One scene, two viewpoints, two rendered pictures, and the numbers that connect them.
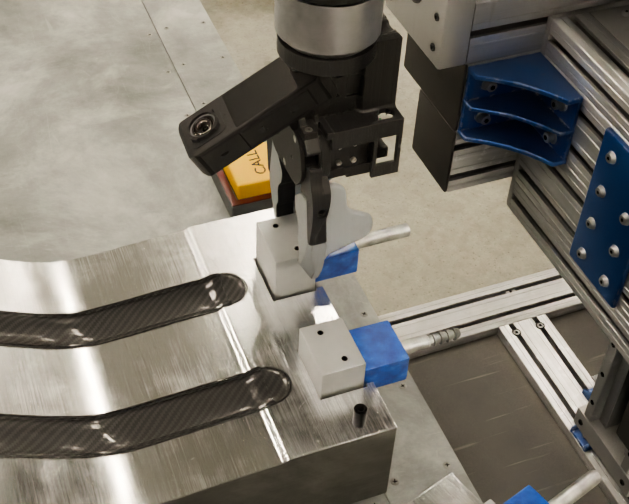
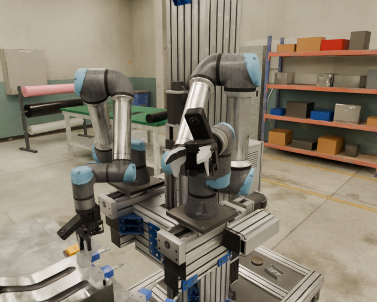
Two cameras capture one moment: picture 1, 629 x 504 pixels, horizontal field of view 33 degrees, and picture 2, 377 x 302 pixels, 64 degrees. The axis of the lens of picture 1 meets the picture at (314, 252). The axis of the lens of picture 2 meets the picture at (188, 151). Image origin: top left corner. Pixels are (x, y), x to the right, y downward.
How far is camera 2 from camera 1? 49 cm
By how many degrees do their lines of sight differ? 33
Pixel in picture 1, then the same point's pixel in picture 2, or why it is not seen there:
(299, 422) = (91, 287)
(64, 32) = (21, 235)
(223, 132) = (66, 230)
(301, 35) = (80, 207)
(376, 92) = (96, 216)
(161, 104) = (49, 244)
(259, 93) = (73, 221)
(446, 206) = (128, 269)
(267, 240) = (78, 255)
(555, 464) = not seen: outside the picture
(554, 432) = not seen: outside the picture
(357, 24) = (90, 202)
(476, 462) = not seen: outside the picture
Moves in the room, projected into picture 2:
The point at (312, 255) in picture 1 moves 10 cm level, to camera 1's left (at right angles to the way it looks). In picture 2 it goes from (89, 253) to (60, 259)
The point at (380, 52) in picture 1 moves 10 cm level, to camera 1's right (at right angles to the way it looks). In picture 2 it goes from (95, 208) to (121, 204)
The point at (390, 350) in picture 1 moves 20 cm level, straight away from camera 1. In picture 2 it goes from (109, 269) to (109, 240)
